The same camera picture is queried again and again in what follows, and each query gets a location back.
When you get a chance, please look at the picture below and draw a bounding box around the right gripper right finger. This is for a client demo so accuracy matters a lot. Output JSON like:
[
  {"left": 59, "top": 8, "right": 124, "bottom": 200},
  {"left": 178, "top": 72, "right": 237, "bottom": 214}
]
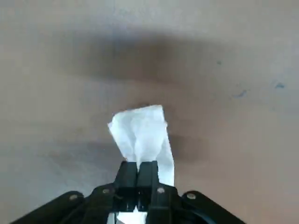
[{"left": 137, "top": 160, "right": 246, "bottom": 224}]

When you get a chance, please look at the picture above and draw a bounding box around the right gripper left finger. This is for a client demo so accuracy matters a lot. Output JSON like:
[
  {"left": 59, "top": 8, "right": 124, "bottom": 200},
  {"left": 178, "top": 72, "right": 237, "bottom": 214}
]
[{"left": 10, "top": 161, "right": 138, "bottom": 224}]

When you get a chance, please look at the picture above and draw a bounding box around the white paper tissue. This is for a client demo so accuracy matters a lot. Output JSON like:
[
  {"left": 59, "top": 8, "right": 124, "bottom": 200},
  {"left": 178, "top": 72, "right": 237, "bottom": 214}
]
[{"left": 107, "top": 104, "right": 176, "bottom": 224}]

